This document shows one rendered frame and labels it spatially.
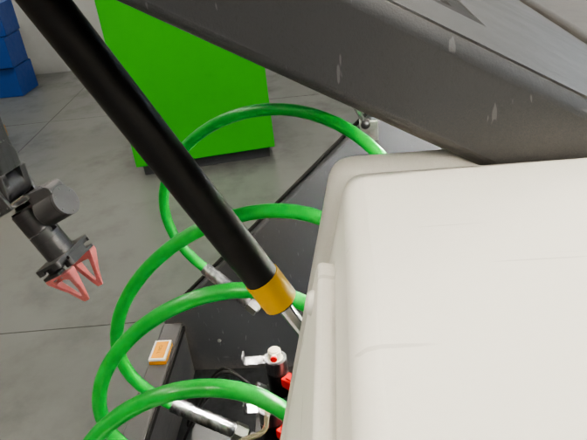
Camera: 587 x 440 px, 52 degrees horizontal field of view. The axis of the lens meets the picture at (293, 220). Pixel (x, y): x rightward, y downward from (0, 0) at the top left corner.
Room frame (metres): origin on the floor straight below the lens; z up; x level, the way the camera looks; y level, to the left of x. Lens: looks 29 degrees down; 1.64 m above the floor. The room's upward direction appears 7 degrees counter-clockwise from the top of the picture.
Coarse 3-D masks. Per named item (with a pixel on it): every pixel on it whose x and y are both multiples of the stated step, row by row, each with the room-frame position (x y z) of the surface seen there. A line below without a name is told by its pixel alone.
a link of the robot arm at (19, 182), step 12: (0, 120) 1.03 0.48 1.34; (0, 132) 1.01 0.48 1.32; (0, 144) 1.01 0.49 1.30; (0, 156) 1.00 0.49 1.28; (12, 156) 1.02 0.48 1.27; (0, 168) 0.99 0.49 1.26; (12, 168) 1.01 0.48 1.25; (24, 168) 1.04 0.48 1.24; (0, 180) 0.98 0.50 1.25; (12, 180) 1.01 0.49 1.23; (24, 180) 1.03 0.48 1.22; (12, 192) 0.99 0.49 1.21; (24, 192) 1.03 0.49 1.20
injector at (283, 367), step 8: (272, 368) 0.57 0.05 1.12; (280, 368) 0.57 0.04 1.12; (272, 376) 0.57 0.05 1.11; (280, 376) 0.57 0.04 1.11; (256, 384) 0.58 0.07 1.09; (264, 384) 0.58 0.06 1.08; (272, 384) 0.57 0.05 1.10; (280, 384) 0.56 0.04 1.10; (272, 392) 0.57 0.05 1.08; (280, 392) 0.56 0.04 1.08
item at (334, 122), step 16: (240, 112) 0.66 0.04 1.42; (256, 112) 0.65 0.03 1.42; (272, 112) 0.64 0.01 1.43; (288, 112) 0.63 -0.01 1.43; (304, 112) 0.62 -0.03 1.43; (320, 112) 0.62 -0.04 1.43; (208, 128) 0.68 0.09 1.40; (336, 128) 0.60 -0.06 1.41; (352, 128) 0.60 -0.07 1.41; (192, 144) 0.70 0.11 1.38; (368, 144) 0.59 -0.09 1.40; (160, 192) 0.73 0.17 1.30; (160, 208) 0.73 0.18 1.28; (192, 256) 0.72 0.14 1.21
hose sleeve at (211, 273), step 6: (210, 264) 0.72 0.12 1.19; (204, 270) 0.71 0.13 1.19; (210, 270) 0.70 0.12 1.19; (216, 270) 0.71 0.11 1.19; (204, 276) 0.71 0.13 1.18; (210, 276) 0.70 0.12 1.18; (216, 276) 0.70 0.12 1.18; (222, 276) 0.70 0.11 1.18; (216, 282) 0.70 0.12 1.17; (222, 282) 0.69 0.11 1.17; (228, 282) 0.69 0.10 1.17; (240, 300) 0.68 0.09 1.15; (246, 300) 0.68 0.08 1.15
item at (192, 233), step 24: (240, 216) 0.49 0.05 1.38; (264, 216) 0.49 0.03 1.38; (288, 216) 0.49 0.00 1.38; (312, 216) 0.48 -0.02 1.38; (192, 240) 0.50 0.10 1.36; (144, 264) 0.51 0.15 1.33; (120, 312) 0.51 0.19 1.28; (120, 336) 0.51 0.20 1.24; (144, 384) 0.51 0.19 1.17; (168, 408) 0.50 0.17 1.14; (192, 408) 0.51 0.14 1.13; (240, 432) 0.50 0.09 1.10
